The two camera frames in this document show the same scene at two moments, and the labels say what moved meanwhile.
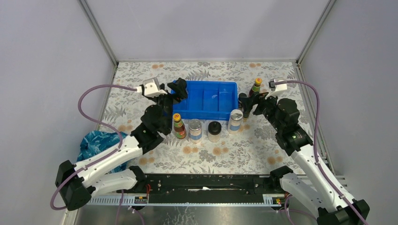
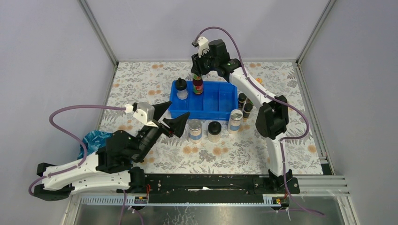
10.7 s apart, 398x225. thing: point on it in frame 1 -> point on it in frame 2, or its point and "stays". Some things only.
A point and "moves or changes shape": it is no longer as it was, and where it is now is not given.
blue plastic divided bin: [207, 100] stays
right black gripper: [247, 102] -> [197, 67]
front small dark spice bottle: [246, 114] stays
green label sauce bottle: [256, 88] moves or changes shape
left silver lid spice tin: [195, 129] stays
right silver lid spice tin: [234, 121] stays
